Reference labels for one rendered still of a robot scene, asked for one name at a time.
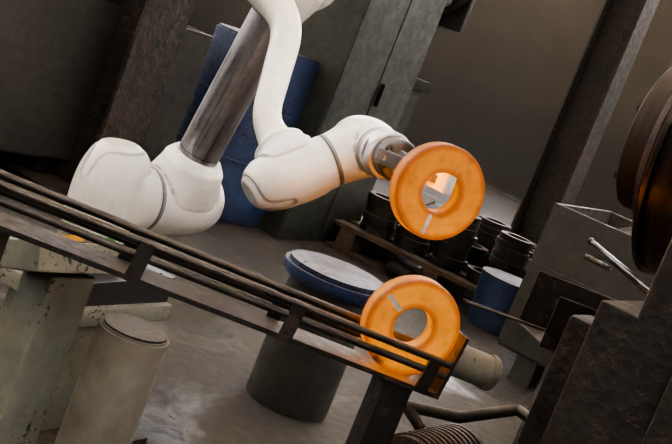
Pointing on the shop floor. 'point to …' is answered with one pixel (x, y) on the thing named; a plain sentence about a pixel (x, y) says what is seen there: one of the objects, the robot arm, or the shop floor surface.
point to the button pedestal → (38, 333)
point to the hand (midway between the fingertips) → (440, 181)
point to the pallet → (477, 258)
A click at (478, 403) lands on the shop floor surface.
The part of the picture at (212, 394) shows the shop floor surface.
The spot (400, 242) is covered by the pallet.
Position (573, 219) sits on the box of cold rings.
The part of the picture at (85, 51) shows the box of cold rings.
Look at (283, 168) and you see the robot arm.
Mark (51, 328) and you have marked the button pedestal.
